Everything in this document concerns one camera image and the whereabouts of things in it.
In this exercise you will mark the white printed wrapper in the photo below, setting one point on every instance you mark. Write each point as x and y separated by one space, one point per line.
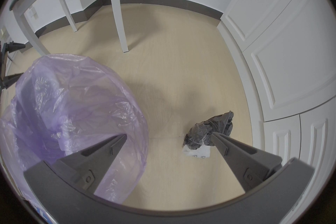
196 153

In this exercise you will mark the pale grey trash bin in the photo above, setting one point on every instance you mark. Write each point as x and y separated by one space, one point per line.
123 181

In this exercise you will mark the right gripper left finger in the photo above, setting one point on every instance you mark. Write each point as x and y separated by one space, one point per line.
91 162

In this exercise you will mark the black plastic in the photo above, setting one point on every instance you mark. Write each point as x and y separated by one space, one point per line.
207 128

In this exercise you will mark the purple plastic bag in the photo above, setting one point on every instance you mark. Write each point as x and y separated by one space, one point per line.
65 102

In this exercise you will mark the grey padded white chair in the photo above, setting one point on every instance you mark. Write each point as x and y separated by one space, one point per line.
115 7

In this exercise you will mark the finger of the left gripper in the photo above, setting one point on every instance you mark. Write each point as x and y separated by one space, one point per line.
7 81
13 46

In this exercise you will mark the white wardrobe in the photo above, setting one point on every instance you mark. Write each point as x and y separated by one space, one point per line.
275 34

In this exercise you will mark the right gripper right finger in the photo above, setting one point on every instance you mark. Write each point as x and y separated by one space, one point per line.
244 165

